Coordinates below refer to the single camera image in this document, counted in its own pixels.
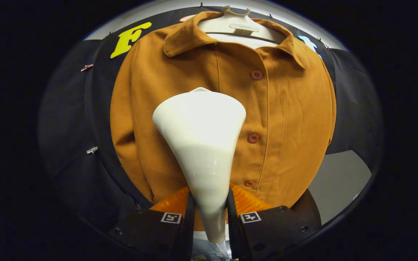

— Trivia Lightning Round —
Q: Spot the white garment steamer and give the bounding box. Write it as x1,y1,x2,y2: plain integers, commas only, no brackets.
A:
152,87,247,244

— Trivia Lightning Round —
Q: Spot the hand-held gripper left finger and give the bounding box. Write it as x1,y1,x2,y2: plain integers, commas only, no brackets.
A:
107,186,196,261

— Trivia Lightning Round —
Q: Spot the black backdrop cloth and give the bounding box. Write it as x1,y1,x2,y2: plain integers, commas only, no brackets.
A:
38,5,384,232

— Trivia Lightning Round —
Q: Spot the white mannequin torso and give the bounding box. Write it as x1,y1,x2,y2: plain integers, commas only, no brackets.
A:
193,5,286,254

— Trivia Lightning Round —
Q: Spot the grey side table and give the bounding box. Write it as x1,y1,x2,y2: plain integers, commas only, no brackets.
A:
308,149,372,225

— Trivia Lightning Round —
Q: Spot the brown button-up shirt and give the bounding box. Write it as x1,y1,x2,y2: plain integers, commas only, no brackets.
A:
110,11,337,232

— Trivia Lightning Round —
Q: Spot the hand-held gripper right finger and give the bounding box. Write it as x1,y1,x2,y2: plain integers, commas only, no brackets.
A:
227,183,316,260

